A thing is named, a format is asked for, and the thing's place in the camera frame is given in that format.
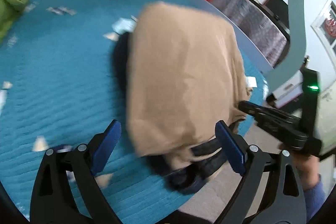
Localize beige coat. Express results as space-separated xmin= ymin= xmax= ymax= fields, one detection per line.
xmin=126 ymin=2 xmax=251 ymax=170

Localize person's right hand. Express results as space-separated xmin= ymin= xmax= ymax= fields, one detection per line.
xmin=278 ymin=144 xmax=320 ymax=191

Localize teal candy-pattern bed cover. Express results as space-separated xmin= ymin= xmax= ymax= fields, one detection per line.
xmin=0 ymin=0 xmax=268 ymax=224

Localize round table pink cloth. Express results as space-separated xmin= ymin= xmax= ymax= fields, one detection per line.
xmin=212 ymin=0 xmax=288 ymax=67

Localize mint green bed frame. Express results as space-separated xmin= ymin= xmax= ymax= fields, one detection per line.
xmin=265 ymin=0 xmax=306 ymax=92

